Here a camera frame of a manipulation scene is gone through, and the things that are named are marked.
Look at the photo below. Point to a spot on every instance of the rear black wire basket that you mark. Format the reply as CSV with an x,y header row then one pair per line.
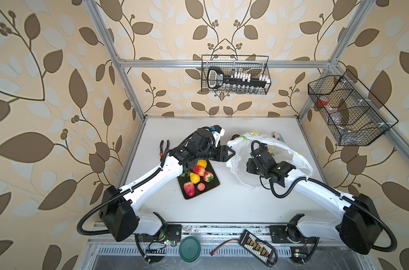
x,y
253,64

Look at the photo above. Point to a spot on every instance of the small red strawberry with stem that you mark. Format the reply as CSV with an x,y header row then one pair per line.
x,y
208,176

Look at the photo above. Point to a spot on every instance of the side black wire basket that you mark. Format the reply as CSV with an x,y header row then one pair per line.
x,y
359,116

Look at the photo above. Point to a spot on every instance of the aluminium frame post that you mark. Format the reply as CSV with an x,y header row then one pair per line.
x,y
94,14

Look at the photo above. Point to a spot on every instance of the large red fake strawberry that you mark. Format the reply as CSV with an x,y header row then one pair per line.
x,y
189,189

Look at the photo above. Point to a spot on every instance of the green round lid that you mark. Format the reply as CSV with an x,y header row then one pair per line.
x,y
190,249

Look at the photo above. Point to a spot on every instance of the yellow lemon with leafy branch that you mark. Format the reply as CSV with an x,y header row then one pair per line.
x,y
193,177

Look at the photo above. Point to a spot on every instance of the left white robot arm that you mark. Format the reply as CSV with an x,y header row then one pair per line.
x,y
118,214

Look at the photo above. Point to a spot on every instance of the black charger board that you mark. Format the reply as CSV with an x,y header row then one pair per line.
x,y
260,249

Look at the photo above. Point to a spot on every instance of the orange handled pliers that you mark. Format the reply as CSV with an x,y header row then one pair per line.
x,y
164,147

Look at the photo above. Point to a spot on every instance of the white plastic bag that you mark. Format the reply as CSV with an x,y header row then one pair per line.
x,y
278,150

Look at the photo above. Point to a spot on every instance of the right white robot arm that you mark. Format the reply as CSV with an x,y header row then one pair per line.
x,y
357,225

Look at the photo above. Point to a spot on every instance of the small pink fake cherry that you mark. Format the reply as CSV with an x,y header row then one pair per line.
x,y
201,186

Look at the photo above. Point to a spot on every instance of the red capped clear bottle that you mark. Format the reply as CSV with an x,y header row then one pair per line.
x,y
323,103

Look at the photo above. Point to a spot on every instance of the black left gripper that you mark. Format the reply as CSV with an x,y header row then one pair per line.
x,y
222,154

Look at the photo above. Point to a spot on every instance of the black square tray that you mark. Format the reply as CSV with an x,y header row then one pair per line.
x,y
209,185

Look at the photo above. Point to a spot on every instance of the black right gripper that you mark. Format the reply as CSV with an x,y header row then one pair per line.
x,y
249,165

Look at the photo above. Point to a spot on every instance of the black tool in basket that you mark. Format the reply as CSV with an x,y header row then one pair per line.
x,y
216,78

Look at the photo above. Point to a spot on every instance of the red yellow fake mango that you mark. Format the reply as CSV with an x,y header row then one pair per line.
x,y
199,170

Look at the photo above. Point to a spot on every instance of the black yellow tape measure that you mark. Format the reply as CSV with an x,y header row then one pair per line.
x,y
235,137

